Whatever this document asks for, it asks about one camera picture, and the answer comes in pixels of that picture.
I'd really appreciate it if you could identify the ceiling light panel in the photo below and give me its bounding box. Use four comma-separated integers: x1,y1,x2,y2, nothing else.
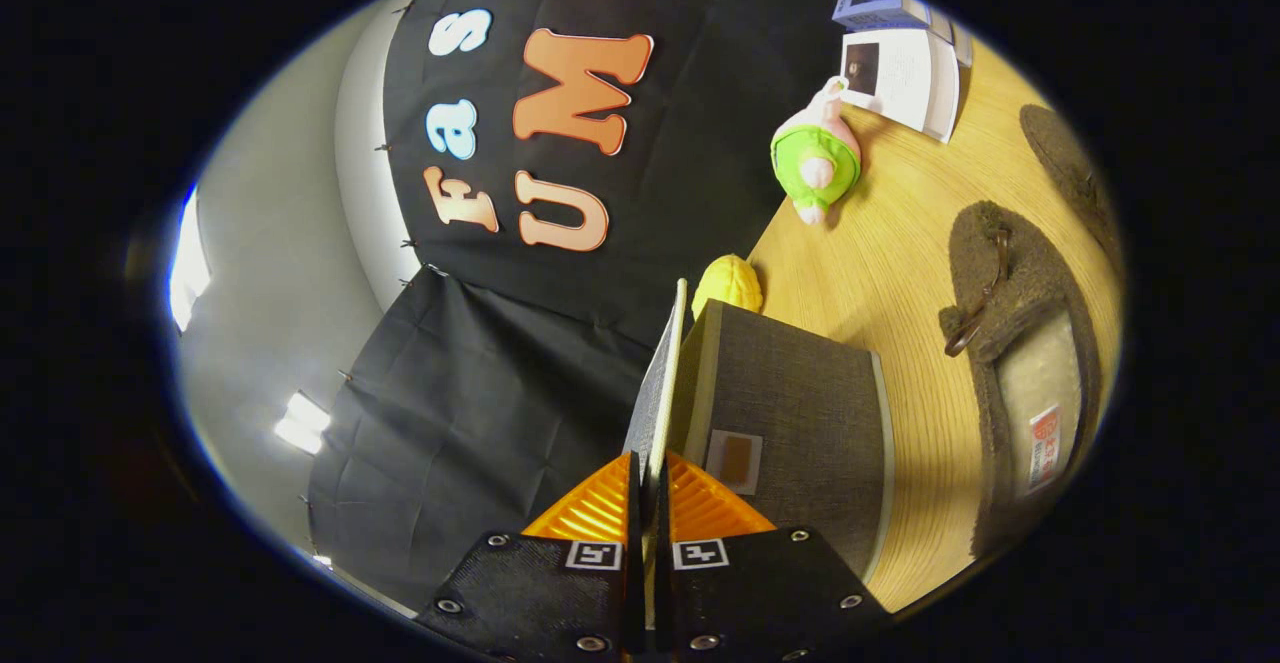
274,391,333,456
168,186,213,332

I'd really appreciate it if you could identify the brown fuzzy shoe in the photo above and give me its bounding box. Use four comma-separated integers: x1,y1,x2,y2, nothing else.
938,201,1104,559
1019,103,1126,279

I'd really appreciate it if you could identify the blue cover book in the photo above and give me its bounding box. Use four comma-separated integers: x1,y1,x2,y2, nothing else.
832,0,931,32

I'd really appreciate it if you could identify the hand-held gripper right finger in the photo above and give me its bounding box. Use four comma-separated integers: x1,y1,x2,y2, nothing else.
655,451,891,662

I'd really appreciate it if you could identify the yellow plush toy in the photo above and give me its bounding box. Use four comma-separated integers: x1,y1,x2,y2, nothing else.
692,254,764,319

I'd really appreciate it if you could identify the green and pink plush toy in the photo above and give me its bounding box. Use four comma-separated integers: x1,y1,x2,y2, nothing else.
770,76,863,227

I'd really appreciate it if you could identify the row of cloth clips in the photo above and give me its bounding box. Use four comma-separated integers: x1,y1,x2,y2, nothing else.
300,0,451,549

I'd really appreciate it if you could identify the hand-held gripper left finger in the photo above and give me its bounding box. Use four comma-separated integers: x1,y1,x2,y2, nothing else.
415,451,646,659

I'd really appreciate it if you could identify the white book with dark photo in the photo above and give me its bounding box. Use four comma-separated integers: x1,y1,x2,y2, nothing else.
838,27,963,144

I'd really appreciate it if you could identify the grey fabric storage box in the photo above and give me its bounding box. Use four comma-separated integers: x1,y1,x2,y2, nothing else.
622,278,894,586

